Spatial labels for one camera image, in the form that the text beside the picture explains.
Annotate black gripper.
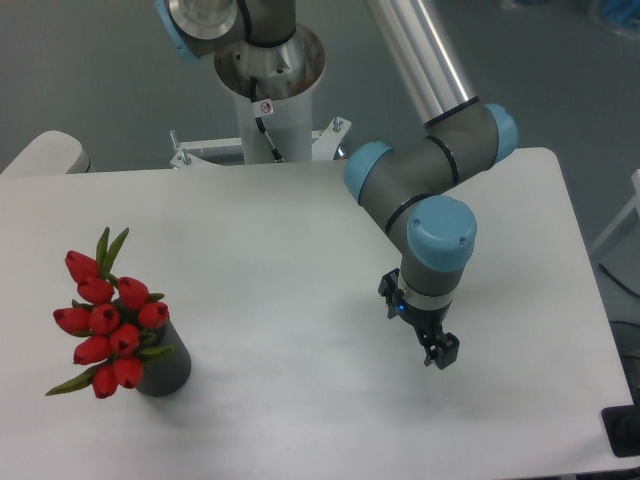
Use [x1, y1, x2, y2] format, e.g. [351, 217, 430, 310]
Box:
[378, 268, 460, 370]

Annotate blue items in clear bag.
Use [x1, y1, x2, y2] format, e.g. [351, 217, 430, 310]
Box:
[588, 0, 639, 38]

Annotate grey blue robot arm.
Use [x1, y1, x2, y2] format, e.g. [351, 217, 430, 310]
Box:
[155, 1, 518, 368]

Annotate red tulip bouquet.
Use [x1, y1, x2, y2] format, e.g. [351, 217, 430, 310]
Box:
[45, 228, 180, 399]

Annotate black pedestal cable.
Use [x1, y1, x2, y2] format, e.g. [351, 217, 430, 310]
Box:
[248, 75, 287, 164]

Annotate dark grey ribbed vase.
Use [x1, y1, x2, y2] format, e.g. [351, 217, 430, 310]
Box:
[135, 321, 191, 397]

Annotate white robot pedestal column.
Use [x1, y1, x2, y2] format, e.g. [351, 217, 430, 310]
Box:
[214, 24, 325, 164]

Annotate white metal base frame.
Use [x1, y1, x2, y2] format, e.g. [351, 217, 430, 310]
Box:
[169, 116, 352, 169]

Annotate white furniture at right edge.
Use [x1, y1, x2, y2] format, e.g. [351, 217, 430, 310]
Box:
[588, 170, 639, 259]

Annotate white chair back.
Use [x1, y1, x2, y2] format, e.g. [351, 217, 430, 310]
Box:
[1, 130, 95, 178]

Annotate black floor cable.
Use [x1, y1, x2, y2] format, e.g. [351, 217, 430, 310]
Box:
[597, 262, 640, 297]

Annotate black box at table edge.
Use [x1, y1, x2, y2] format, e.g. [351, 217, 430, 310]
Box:
[601, 405, 639, 458]

